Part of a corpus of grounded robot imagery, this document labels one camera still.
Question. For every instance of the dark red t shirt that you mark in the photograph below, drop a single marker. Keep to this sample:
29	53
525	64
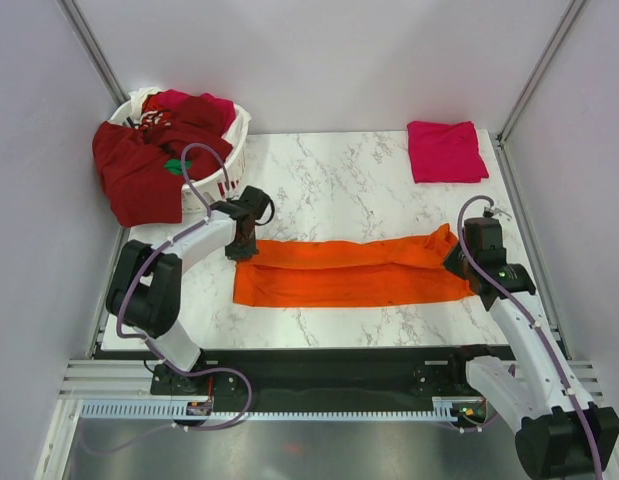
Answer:
130	167

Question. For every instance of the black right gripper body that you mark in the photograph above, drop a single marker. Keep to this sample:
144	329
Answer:
455	262

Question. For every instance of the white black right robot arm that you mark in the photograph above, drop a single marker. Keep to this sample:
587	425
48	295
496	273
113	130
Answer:
558	428

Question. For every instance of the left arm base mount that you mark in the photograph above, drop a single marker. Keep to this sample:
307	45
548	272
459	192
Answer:
213	377

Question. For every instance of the orange t shirt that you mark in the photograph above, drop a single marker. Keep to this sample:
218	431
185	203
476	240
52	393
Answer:
342	274

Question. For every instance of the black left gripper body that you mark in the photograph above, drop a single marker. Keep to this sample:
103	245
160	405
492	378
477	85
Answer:
242	249

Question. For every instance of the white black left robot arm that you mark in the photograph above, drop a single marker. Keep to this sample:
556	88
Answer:
144	294

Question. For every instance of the green cloth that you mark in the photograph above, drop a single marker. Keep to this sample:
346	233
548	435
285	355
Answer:
176	166

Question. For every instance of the pink shirt in basket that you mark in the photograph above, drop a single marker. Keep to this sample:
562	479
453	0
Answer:
206	110

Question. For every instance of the folded pink t shirt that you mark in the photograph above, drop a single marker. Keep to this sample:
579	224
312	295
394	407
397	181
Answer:
445	153

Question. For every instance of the white patterned shirt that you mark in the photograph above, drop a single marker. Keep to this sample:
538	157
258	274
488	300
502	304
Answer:
147	110

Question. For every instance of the white slotted cable duct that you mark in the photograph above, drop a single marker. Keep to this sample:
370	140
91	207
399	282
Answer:
201	408

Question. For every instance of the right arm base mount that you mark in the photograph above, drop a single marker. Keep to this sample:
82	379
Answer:
445	377

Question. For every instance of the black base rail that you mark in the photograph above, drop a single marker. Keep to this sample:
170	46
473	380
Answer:
394	397

